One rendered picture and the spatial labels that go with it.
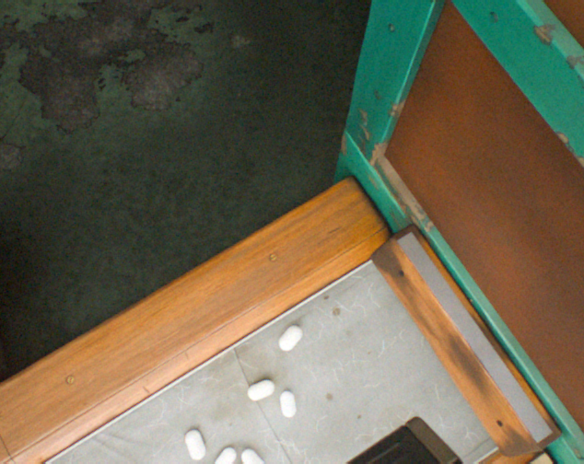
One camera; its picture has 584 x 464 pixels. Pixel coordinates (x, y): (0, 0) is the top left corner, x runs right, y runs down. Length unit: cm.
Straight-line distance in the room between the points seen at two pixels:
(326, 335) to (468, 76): 45
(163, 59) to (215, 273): 113
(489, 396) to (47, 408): 56
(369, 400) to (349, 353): 7
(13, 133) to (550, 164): 161
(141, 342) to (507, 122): 55
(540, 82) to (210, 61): 149
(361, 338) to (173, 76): 119
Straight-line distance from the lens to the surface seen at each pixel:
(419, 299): 80
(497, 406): 80
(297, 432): 87
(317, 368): 87
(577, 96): 44
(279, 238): 87
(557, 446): 86
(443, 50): 56
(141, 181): 175
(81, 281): 172
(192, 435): 86
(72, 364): 89
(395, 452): 54
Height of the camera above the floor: 161
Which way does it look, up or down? 75 degrees down
